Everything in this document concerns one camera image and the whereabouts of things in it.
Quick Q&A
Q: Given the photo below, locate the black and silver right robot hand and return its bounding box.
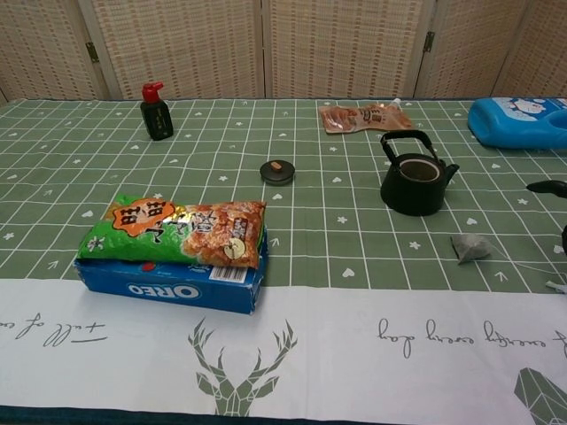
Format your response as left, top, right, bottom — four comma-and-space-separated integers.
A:
525, 179, 567, 296

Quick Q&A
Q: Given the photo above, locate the grey pyramid tea bag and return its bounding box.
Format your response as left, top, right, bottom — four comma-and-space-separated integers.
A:
450, 233, 557, 291

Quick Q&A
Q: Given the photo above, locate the black cast iron teapot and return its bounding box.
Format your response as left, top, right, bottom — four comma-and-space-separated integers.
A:
379, 130, 461, 217

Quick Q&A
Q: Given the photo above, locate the black teapot lid wooden knob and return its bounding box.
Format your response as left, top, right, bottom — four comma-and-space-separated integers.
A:
259, 159, 297, 186

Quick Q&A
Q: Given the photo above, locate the green orange snack bag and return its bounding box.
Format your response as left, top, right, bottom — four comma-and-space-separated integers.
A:
75, 193, 268, 270

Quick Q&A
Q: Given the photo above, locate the blue detergent jug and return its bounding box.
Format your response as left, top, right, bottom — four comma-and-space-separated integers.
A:
467, 96, 567, 150

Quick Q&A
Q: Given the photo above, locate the brown snack pouch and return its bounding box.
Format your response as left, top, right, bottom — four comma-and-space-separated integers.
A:
317, 97, 414, 135

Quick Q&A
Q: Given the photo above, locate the green checked deer tablecloth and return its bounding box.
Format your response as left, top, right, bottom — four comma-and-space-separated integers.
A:
0, 96, 567, 425

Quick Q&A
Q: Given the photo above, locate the woven beige folding screen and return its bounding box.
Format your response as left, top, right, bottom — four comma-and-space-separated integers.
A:
0, 0, 567, 105

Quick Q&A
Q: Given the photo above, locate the blue Oreo cookie box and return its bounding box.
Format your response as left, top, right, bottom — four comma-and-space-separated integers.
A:
73, 223, 269, 316

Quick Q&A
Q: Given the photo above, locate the black bottle red cap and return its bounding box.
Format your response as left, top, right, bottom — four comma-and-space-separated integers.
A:
139, 81, 174, 142

